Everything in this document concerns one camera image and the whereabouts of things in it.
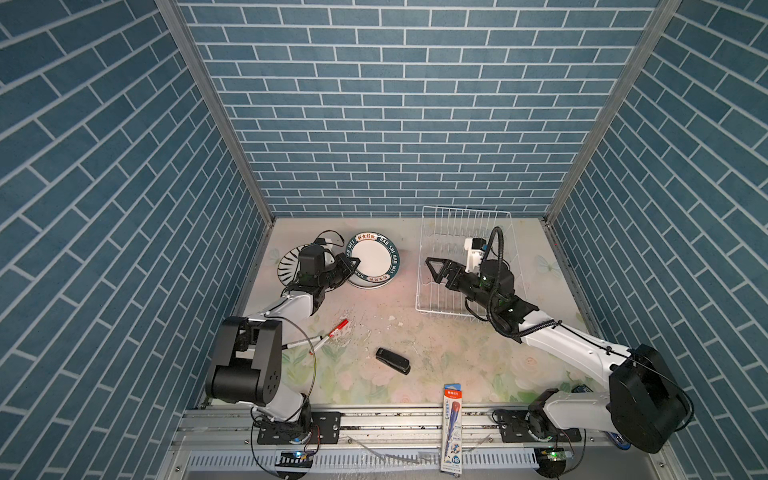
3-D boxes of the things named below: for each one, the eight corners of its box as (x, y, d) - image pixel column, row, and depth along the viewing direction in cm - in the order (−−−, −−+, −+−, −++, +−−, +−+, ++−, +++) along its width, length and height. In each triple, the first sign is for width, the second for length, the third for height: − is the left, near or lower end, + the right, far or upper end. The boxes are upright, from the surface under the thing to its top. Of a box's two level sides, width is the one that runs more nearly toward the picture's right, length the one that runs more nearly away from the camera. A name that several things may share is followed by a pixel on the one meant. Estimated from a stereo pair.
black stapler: (375, 358, 87) (375, 353, 84) (380, 350, 89) (380, 344, 85) (407, 377, 84) (408, 372, 80) (412, 367, 86) (413, 362, 82)
